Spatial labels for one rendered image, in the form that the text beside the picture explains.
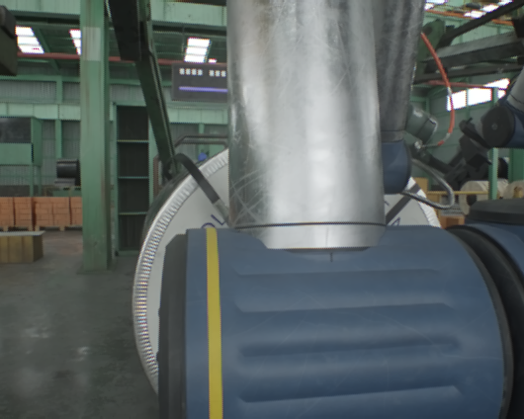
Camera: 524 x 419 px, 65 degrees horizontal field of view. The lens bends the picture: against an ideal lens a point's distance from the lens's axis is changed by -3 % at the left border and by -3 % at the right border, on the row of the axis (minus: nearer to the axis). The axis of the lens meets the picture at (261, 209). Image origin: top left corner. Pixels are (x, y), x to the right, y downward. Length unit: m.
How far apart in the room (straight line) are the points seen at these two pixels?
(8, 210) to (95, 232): 6.50
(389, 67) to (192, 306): 0.55
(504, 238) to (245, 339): 0.23
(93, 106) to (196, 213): 4.82
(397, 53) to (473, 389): 0.53
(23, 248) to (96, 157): 2.06
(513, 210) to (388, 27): 0.41
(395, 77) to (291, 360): 0.55
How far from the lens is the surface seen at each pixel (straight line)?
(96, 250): 6.07
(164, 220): 1.37
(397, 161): 0.78
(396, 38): 0.73
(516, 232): 0.40
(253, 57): 0.35
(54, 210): 11.98
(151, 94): 2.20
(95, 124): 6.06
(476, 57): 2.18
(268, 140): 0.32
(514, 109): 1.18
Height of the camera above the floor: 1.18
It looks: 3 degrees down
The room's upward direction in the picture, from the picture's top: straight up
